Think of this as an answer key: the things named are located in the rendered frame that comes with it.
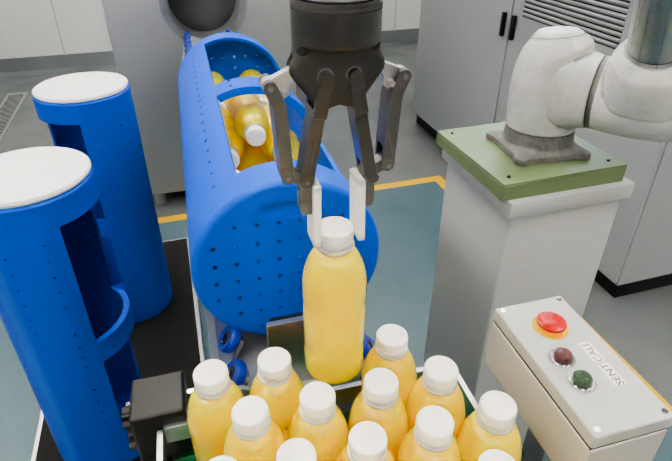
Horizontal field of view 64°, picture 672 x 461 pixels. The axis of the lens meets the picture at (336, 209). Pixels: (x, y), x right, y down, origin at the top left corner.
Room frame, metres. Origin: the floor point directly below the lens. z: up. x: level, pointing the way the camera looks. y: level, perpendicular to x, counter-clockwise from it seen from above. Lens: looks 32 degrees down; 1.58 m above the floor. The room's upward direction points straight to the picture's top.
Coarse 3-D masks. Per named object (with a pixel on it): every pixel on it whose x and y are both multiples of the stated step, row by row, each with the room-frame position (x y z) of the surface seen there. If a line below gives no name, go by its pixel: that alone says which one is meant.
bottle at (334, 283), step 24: (312, 264) 0.44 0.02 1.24; (336, 264) 0.44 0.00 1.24; (360, 264) 0.45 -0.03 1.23; (312, 288) 0.43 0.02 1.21; (336, 288) 0.43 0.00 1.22; (360, 288) 0.44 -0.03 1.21; (312, 312) 0.43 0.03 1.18; (336, 312) 0.42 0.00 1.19; (360, 312) 0.44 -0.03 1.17; (312, 336) 0.43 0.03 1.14; (336, 336) 0.43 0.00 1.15; (360, 336) 0.44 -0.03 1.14; (312, 360) 0.44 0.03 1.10; (336, 360) 0.43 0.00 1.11; (360, 360) 0.45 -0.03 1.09
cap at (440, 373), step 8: (432, 360) 0.43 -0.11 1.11; (440, 360) 0.43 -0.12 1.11; (448, 360) 0.43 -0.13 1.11; (424, 368) 0.42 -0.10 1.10; (432, 368) 0.42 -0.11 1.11; (440, 368) 0.42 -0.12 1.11; (448, 368) 0.42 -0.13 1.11; (456, 368) 0.42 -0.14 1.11; (424, 376) 0.42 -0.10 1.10; (432, 376) 0.41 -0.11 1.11; (440, 376) 0.41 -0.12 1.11; (448, 376) 0.41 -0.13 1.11; (456, 376) 0.41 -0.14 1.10; (432, 384) 0.41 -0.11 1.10; (440, 384) 0.40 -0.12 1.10; (448, 384) 0.40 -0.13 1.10
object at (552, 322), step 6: (546, 312) 0.51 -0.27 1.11; (552, 312) 0.51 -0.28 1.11; (540, 318) 0.50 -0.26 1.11; (546, 318) 0.50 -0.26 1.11; (552, 318) 0.50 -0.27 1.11; (558, 318) 0.50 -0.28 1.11; (540, 324) 0.49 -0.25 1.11; (546, 324) 0.49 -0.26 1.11; (552, 324) 0.49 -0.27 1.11; (558, 324) 0.49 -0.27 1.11; (564, 324) 0.49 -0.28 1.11; (546, 330) 0.48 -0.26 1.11; (552, 330) 0.48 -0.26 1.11; (558, 330) 0.48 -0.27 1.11; (564, 330) 0.48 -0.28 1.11
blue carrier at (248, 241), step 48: (192, 48) 1.43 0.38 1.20; (240, 48) 1.47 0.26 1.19; (192, 96) 1.10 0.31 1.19; (288, 96) 1.04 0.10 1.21; (192, 144) 0.89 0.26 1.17; (192, 192) 0.73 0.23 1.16; (240, 192) 0.62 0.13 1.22; (288, 192) 0.63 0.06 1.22; (336, 192) 0.65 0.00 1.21; (192, 240) 0.62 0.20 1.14; (240, 240) 0.61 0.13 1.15; (288, 240) 0.63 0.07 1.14; (240, 288) 0.61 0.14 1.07; (288, 288) 0.63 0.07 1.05
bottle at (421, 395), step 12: (420, 384) 0.43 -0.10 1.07; (456, 384) 0.42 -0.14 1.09; (408, 396) 0.43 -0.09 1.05; (420, 396) 0.41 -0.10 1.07; (432, 396) 0.41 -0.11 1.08; (444, 396) 0.41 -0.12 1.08; (456, 396) 0.41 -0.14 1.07; (408, 408) 0.42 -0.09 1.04; (420, 408) 0.40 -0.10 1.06; (444, 408) 0.40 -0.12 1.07; (456, 408) 0.40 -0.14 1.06; (456, 420) 0.40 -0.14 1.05; (456, 432) 0.39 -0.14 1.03
